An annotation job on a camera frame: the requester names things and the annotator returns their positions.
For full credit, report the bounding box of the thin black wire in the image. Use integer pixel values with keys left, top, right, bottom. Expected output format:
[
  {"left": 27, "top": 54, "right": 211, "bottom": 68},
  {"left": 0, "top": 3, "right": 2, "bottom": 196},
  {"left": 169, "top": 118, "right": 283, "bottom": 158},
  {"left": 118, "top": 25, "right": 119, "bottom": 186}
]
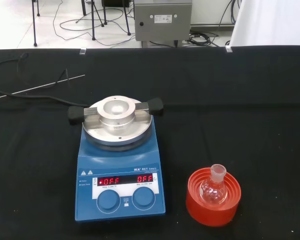
[{"left": 0, "top": 51, "right": 70, "bottom": 85}]

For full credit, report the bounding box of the thick black power cable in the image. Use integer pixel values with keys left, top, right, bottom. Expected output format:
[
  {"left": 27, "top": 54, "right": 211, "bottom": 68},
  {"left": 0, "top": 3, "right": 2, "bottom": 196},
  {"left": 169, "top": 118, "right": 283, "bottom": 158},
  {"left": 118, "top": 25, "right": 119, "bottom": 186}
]
[{"left": 0, "top": 87, "right": 90, "bottom": 108}]

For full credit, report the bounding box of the orange ring flask stand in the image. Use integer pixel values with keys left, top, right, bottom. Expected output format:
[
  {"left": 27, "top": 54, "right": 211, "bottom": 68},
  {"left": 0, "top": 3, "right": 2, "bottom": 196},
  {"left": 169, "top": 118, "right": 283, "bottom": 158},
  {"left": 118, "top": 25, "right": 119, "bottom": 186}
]
[{"left": 185, "top": 167, "right": 242, "bottom": 228}]

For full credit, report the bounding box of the white panel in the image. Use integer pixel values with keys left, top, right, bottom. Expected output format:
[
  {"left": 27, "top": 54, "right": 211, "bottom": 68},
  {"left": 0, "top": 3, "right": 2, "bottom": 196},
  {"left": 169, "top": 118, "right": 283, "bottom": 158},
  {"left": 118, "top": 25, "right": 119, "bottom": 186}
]
[{"left": 229, "top": 0, "right": 300, "bottom": 47}]

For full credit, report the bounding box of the blue-base heater with steel plate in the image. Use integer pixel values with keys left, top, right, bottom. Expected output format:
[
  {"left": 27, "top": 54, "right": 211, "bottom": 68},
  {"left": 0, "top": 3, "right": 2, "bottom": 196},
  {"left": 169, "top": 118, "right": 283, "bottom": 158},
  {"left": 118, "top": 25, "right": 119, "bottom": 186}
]
[{"left": 67, "top": 95, "right": 167, "bottom": 222}]

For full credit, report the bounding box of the black cable bundle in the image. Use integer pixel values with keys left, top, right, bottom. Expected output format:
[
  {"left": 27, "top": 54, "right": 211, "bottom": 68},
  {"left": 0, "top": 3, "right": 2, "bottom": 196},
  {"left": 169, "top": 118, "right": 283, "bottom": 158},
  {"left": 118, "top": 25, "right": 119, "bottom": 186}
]
[{"left": 186, "top": 29, "right": 221, "bottom": 48}]

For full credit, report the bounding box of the thin metal rod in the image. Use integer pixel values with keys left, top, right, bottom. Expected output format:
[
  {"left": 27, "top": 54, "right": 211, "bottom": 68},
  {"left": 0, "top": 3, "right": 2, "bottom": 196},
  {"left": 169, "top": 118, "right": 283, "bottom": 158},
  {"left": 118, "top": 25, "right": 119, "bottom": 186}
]
[{"left": 0, "top": 74, "right": 86, "bottom": 98}]

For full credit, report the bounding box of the grey metal cabinet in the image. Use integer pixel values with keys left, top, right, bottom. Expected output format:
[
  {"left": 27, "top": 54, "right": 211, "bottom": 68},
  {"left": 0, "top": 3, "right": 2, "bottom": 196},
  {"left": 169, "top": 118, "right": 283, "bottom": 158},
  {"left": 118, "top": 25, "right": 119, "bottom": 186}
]
[{"left": 134, "top": 0, "right": 193, "bottom": 48}]

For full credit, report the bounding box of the black tripod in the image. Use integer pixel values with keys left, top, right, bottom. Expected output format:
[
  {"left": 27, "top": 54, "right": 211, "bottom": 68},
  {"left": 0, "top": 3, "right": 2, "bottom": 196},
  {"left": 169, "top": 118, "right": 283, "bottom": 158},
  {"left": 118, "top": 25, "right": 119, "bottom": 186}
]
[
  {"left": 81, "top": 0, "right": 132, "bottom": 41},
  {"left": 30, "top": 0, "right": 41, "bottom": 48}
]

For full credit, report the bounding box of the black bench cloth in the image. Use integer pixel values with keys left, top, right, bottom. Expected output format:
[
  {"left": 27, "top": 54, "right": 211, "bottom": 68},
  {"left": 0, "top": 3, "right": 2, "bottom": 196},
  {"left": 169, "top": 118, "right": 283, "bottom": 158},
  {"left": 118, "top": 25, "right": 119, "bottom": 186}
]
[{"left": 0, "top": 45, "right": 300, "bottom": 240}]

